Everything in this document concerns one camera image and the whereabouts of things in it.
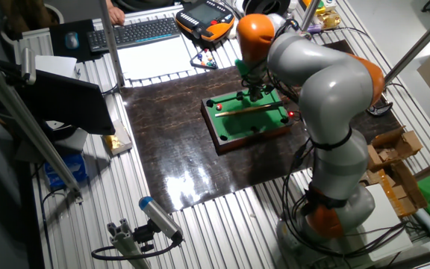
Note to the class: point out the blue packet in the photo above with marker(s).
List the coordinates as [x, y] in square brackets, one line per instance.
[65, 170]

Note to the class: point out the box with gold foil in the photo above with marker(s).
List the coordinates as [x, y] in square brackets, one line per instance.
[116, 140]

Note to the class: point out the flat cardboard box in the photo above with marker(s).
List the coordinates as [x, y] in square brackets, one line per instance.
[401, 190]

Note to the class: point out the large white paper sheet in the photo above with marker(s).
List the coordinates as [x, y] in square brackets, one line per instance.
[155, 60]

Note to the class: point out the person forearm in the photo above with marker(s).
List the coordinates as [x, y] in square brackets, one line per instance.
[109, 3]

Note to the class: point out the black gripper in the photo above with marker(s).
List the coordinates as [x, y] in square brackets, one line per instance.
[254, 81]

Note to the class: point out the dark marble pattern board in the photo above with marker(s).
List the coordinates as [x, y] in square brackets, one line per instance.
[181, 149]

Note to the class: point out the black mouse pad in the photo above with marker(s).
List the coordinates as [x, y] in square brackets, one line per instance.
[58, 50]

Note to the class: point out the grey computer mouse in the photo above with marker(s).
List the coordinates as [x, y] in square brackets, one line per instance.
[71, 40]

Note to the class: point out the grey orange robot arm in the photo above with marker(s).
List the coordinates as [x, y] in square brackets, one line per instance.
[330, 86]

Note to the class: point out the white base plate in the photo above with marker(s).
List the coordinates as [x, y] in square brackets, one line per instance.
[383, 224]

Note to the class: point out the gold shiny object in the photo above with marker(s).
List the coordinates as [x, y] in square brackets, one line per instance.
[328, 18]

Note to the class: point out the black triangle ball rack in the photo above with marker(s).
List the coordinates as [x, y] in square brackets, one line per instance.
[202, 67]

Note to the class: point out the black keyboard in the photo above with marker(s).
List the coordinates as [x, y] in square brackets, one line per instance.
[133, 33]

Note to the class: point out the black monitor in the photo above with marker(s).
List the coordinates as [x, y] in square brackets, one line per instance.
[69, 104]

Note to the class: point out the orange black teach pendant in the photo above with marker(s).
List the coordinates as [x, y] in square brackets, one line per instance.
[205, 18]

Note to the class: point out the silver bar camera blue end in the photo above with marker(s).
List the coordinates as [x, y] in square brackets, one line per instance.
[161, 218]

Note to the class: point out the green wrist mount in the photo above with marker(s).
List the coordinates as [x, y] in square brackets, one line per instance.
[243, 68]

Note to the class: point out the aluminium upright pole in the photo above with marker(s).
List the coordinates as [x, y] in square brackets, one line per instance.
[110, 45]

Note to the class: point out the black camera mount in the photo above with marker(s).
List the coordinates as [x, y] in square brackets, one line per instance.
[144, 235]

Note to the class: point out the open cardboard box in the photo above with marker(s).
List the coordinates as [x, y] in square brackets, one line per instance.
[398, 143]

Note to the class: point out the white egg shaped object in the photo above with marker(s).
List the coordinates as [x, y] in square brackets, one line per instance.
[232, 34]

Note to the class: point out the pale rolled sheet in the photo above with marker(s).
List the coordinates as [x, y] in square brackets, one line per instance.
[429, 224]

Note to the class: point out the mini green felt pool table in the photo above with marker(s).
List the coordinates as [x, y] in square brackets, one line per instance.
[248, 125]

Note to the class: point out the short aluminium profile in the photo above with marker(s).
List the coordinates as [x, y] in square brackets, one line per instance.
[125, 243]

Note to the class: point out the aluminium frame beam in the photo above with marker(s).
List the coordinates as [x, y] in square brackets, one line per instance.
[24, 123]

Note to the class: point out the small white paper sheet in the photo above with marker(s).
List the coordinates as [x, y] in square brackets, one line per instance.
[56, 65]

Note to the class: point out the person hand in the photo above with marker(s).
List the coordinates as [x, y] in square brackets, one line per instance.
[116, 15]

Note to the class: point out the black clamp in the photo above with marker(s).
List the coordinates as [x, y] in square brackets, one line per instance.
[379, 109]

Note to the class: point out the black round spool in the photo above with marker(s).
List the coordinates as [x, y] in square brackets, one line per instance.
[267, 5]

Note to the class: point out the wooden pool cue black butt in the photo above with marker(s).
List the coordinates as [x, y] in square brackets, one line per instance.
[248, 110]

